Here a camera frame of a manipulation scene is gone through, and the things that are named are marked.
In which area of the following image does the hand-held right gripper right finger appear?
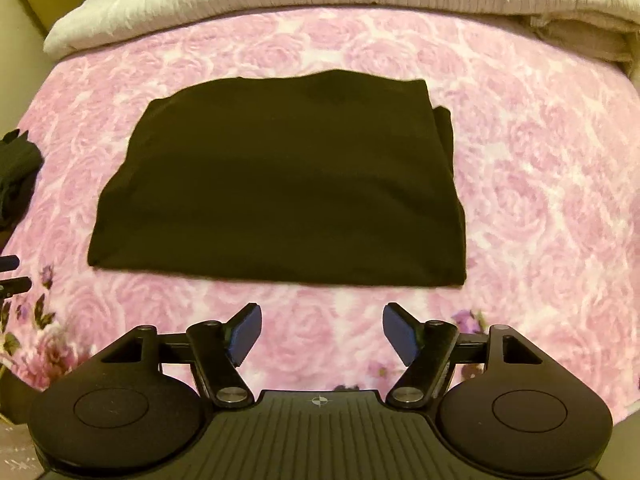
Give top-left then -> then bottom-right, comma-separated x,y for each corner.
381,302 -> 547,409

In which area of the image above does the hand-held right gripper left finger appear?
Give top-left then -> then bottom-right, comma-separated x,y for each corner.
99,302 -> 264,409

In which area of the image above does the dark brown garment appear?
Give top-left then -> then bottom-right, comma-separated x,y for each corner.
87,71 -> 468,288

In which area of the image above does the black garment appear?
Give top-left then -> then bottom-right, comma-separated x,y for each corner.
0,129 -> 44,233

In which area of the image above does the pink floral blanket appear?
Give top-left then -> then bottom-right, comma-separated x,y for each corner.
0,4 -> 640,428

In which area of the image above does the beige folded blanket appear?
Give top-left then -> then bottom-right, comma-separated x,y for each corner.
520,10 -> 637,65

